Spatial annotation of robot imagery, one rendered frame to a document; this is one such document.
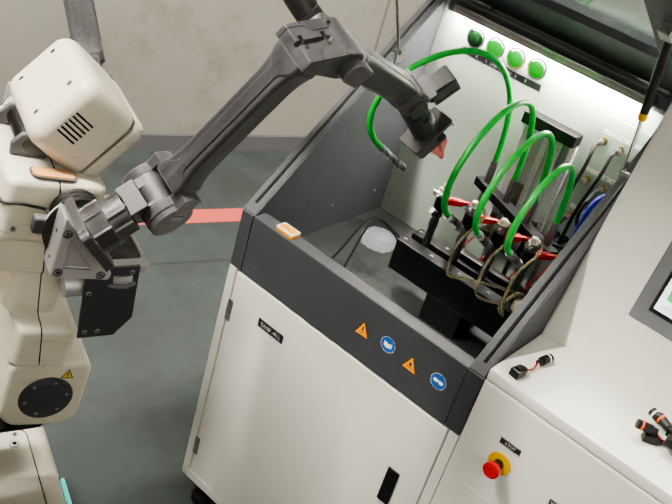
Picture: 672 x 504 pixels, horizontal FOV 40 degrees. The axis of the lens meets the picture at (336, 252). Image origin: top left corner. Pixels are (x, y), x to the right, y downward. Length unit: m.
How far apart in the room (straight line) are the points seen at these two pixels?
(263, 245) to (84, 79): 0.74
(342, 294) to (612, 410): 0.61
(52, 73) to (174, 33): 2.55
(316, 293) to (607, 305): 0.63
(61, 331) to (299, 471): 0.79
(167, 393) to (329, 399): 0.98
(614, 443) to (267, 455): 0.94
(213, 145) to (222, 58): 2.85
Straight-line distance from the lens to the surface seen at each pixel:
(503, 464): 1.92
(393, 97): 1.70
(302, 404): 2.22
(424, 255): 2.12
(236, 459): 2.49
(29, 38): 4.02
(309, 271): 2.06
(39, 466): 2.38
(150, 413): 2.95
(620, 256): 1.95
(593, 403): 1.89
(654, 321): 1.94
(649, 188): 1.93
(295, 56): 1.37
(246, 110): 1.41
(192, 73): 4.27
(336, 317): 2.04
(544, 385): 1.87
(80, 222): 1.50
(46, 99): 1.59
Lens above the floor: 2.02
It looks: 31 degrees down
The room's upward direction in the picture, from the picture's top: 17 degrees clockwise
